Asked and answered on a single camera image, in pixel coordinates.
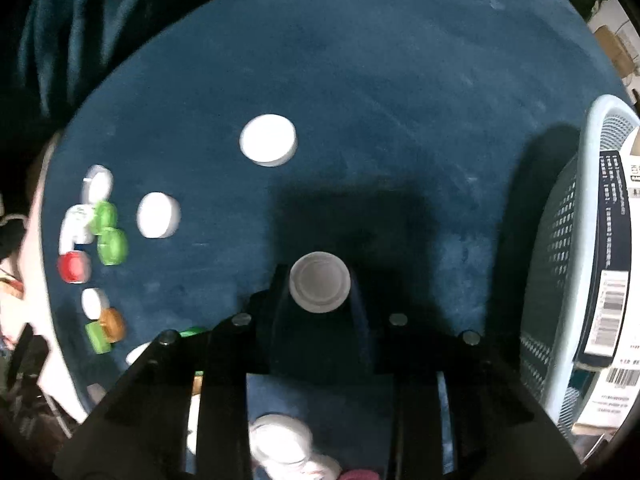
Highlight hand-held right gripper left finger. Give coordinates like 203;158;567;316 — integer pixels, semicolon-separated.
52;263;292;480

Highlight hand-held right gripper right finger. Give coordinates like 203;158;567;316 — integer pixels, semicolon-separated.
349;265;583;480

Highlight white ringed bottle cap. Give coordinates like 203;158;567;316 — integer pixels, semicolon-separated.
288;252;351;314

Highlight wide white bottle cap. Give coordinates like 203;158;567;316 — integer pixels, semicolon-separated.
249;413;315;466

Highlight brown bottle cap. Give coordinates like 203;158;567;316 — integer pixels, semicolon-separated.
98;307;127;343

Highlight small white bottle cap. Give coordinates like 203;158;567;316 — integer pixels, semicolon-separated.
81;287;111;321

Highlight large white bottle cap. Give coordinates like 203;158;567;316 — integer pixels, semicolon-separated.
239;114;298;168

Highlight light blue plastic basket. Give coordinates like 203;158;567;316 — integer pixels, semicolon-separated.
517;94;640;436

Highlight red bottle cap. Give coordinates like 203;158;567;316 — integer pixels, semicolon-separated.
56;250;93;285

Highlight blue velvet table mat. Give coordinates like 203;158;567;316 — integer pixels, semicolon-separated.
40;0;631;480

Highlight white flip-top cap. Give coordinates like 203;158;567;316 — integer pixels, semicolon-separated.
59;204;96;256

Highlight clear white bottle cap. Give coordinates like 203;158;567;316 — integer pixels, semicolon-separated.
82;164;114;206

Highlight dark blue barcode box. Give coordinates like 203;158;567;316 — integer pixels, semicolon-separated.
575;150;635;372

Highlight white barcode carton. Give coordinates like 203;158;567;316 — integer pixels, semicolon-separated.
575;342;640;436

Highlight colourful printed packet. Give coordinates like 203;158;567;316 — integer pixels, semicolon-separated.
0;275;26;301

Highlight dark teal fleece blanket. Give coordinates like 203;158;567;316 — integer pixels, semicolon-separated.
17;0;211;116

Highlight cardboard box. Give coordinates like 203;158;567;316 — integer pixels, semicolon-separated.
594;25;636;76

